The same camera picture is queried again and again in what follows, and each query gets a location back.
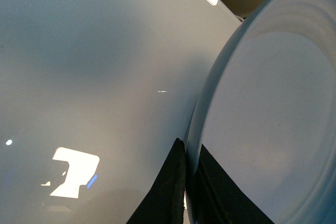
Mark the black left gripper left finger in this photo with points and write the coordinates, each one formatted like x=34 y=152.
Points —
x=164 y=203

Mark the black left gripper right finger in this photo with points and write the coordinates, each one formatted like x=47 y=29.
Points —
x=215 y=198

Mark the light blue plate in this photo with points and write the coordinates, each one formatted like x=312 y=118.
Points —
x=267 y=111

